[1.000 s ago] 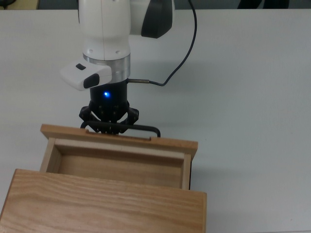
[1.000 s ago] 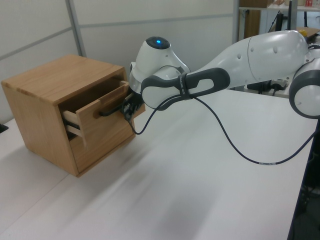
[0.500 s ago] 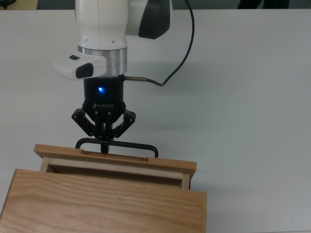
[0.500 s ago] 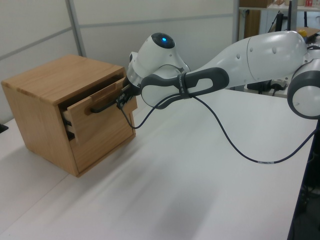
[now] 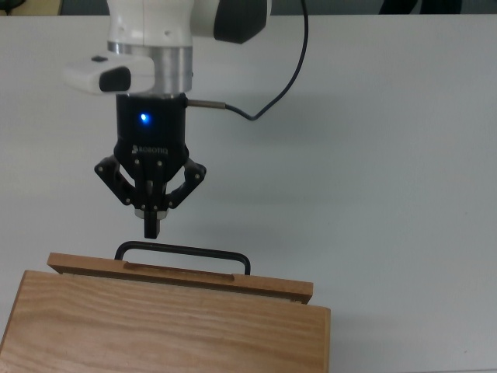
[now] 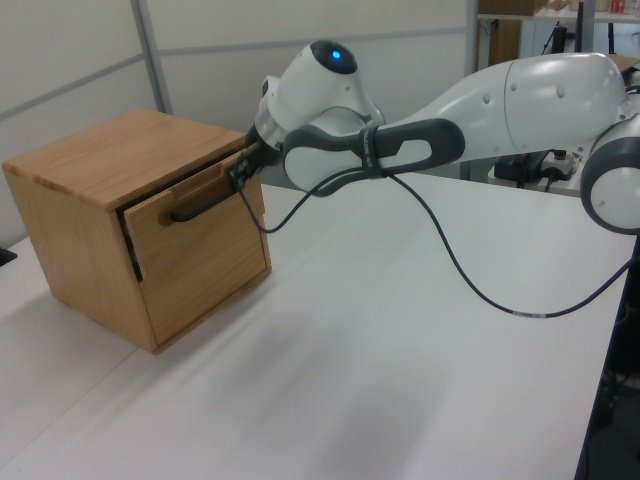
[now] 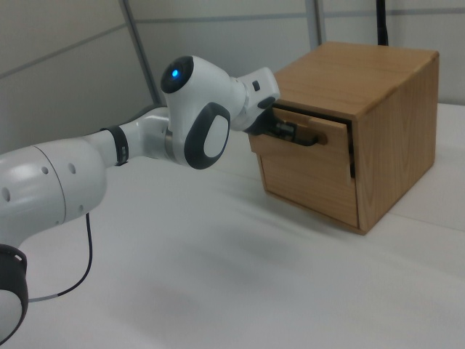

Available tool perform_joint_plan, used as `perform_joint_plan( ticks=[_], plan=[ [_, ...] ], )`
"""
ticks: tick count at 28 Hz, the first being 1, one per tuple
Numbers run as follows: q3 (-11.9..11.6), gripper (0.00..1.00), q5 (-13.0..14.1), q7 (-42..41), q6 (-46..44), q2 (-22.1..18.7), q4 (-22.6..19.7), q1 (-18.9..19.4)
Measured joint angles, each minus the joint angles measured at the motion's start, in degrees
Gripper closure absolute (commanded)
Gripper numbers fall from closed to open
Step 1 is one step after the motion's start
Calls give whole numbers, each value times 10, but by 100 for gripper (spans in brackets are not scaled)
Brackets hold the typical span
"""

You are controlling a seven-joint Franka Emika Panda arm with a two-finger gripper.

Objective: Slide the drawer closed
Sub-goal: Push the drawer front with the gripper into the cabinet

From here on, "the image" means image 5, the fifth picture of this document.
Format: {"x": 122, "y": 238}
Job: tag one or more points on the wooden cabinet shell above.
{"x": 155, "y": 326}

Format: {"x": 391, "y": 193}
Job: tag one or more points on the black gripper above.
{"x": 151, "y": 132}

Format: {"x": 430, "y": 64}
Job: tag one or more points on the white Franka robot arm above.
{"x": 151, "y": 31}

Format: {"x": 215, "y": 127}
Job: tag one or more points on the wooden drawer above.
{"x": 174, "y": 274}

